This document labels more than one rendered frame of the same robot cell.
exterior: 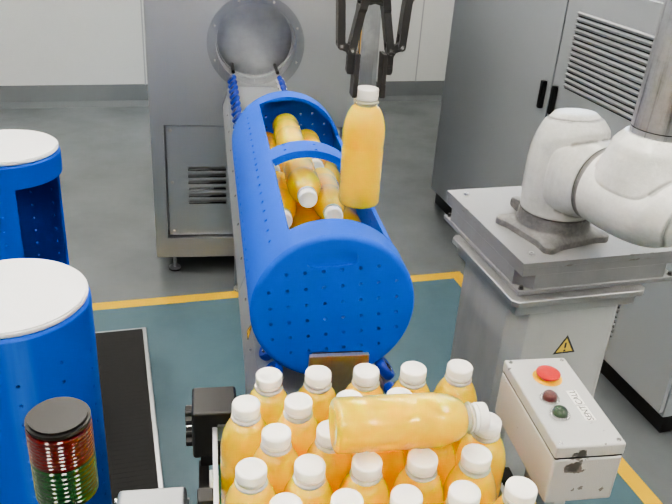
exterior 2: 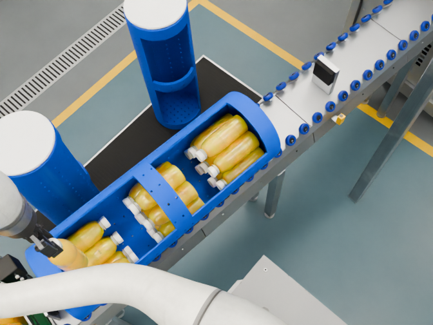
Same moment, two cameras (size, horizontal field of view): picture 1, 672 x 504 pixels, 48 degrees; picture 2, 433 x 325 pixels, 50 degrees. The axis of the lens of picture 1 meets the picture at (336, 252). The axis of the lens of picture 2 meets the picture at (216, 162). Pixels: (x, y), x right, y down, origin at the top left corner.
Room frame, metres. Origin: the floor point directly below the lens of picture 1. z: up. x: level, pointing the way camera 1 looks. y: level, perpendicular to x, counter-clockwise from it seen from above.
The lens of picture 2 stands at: (1.46, -0.52, 2.56)
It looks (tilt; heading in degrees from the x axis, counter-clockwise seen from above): 65 degrees down; 64
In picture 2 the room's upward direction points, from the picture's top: 5 degrees counter-clockwise
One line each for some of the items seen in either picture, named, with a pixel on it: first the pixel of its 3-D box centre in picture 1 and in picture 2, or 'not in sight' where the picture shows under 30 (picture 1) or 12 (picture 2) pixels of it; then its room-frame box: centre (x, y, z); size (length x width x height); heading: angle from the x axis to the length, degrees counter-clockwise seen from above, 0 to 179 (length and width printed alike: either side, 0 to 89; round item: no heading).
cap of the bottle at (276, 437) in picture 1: (276, 437); not in sight; (0.77, 0.06, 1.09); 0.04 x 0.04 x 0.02
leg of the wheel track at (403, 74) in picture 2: not in sight; (396, 86); (3.04, 0.30, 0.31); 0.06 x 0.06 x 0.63; 11
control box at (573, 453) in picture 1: (554, 424); not in sight; (0.88, -0.34, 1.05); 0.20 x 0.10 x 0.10; 11
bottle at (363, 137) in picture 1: (362, 151); (66, 255); (1.22, -0.03, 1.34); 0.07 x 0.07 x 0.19
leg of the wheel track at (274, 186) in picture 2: not in sight; (273, 194); (2.08, 0.11, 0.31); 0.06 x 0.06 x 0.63; 11
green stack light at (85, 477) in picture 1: (65, 471); not in sight; (0.59, 0.27, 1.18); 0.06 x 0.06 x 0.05
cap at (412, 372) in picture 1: (413, 373); not in sight; (0.93, -0.13, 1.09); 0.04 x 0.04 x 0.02
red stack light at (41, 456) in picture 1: (60, 437); not in sight; (0.59, 0.27, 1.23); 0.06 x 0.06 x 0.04
